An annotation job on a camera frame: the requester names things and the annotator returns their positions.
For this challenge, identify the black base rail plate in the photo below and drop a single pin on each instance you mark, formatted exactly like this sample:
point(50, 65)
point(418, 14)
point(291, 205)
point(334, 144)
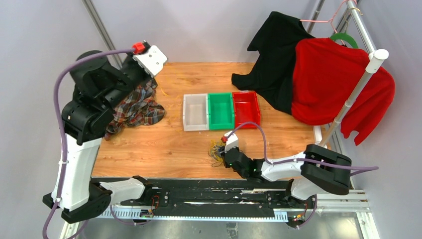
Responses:
point(206, 199)

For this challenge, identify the green plastic bin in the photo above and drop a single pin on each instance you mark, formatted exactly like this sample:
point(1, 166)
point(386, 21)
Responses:
point(221, 111)

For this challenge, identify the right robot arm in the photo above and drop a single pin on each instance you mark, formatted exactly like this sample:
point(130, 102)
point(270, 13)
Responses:
point(313, 171)

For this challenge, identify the white clothes rack pole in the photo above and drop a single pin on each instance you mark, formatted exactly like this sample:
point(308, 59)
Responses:
point(376, 59)

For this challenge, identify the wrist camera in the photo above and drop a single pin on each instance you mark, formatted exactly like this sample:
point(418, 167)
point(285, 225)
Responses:
point(230, 141)
point(152, 61)

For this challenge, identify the white plastic bin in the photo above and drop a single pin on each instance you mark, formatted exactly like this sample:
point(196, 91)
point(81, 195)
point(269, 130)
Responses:
point(195, 112)

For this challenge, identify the red t-shirt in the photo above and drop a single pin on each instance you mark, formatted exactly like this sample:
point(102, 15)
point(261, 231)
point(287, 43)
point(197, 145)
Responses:
point(325, 74)

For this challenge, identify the green hanger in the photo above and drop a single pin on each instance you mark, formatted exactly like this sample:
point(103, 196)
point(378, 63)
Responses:
point(345, 37)

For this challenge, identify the plaid shirt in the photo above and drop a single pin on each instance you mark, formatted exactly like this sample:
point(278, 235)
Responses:
point(139, 108)

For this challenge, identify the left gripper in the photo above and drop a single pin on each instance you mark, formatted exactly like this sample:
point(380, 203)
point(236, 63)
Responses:
point(130, 59)

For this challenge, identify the red plastic bin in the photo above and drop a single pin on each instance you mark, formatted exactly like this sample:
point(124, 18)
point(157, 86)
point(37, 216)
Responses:
point(246, 107)

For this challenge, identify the pink hanger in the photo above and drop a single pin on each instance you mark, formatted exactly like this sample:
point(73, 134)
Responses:
point(340, 14)

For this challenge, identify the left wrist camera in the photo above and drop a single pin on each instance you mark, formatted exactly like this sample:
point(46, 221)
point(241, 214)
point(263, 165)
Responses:
point(152, 61)

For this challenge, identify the black t-shirt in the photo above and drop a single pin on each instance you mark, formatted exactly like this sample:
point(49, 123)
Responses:
point(272, 74)

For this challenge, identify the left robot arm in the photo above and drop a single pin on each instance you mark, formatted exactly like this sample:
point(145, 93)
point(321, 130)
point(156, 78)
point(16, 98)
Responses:
point(86, 94)

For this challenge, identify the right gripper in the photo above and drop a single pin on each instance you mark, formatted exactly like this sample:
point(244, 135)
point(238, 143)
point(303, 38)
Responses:
point(226, 164)

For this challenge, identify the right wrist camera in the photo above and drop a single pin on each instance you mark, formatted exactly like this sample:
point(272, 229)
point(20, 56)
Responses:
point(230, 141)

